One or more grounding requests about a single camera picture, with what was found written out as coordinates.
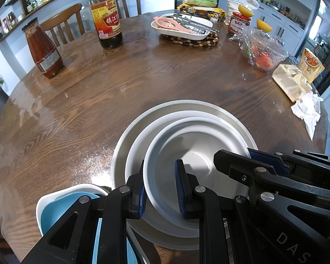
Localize white straight-sided bowl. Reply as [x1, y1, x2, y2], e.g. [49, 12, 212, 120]
[142, 117, 251, 230]

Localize clear plastic bag of tomatoes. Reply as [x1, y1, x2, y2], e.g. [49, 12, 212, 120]
[231, 27, 289, 72]

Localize white utensil tray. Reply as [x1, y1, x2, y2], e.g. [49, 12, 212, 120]
[151, 13, 213, 37]

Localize kitchen cabinet unit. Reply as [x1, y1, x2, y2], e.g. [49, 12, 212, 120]
[249, 0, 330, 130]

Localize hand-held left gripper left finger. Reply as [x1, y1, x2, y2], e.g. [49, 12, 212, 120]
[20, 166, 147, 264]

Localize dark vinegar bottle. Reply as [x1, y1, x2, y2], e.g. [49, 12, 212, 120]
[88, 0, 123, 50]

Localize orange snack box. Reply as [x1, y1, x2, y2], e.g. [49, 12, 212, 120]
[296, 48, 325, 83]

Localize wooden beaded trivet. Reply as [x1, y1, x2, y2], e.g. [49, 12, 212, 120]
[159, 31, 220, 49]

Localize yellowish tissue box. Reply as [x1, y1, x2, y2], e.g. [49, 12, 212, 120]
[272, 64, 314, 102]

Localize yellow bag clip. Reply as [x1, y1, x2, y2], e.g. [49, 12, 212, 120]
[238, 4, 255, 17]
[257, 18, 273, 33]

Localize metal tongs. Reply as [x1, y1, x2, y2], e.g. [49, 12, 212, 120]
[172, 13, 220, 33]

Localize small white bowl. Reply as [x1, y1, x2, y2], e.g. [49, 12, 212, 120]
[125, 110, 252, 238]

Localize red sauce bottle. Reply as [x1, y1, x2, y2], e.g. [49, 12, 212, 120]
[21, 17, 64, 79]

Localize yellow snack packet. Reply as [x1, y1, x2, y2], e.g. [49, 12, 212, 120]
[177, 3, 226, 22]

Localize crumpled white tissue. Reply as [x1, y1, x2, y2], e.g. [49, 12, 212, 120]
[291, 91, 323, 141]

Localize red sauce jar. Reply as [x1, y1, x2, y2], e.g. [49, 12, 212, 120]
[228, 12, 251, 36]

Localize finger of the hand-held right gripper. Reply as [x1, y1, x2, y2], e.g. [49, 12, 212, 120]
[213, 149, 330, 196]
[247, 148, 330, 178]

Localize pink slotted spoon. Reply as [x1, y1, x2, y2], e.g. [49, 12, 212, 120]
[153, 16, 209, 35]

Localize row of shelf jars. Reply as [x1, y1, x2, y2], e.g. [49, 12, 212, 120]
[1, 0, 80, 31]

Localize wooden wall shelf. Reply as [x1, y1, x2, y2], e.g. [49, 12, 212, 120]
[0, 0, 91, 43]

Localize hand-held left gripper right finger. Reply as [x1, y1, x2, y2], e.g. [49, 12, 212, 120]
[174, 159, 264, 264]

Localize large white bowl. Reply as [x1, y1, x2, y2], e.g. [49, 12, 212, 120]
[111, 100, 258, 251]

